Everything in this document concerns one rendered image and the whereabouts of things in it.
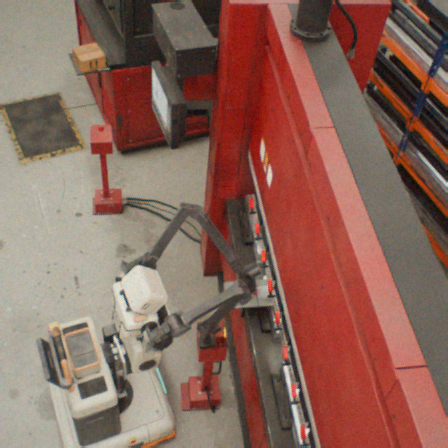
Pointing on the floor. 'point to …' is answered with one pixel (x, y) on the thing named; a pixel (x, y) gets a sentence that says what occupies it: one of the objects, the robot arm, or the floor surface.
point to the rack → (416, 116)
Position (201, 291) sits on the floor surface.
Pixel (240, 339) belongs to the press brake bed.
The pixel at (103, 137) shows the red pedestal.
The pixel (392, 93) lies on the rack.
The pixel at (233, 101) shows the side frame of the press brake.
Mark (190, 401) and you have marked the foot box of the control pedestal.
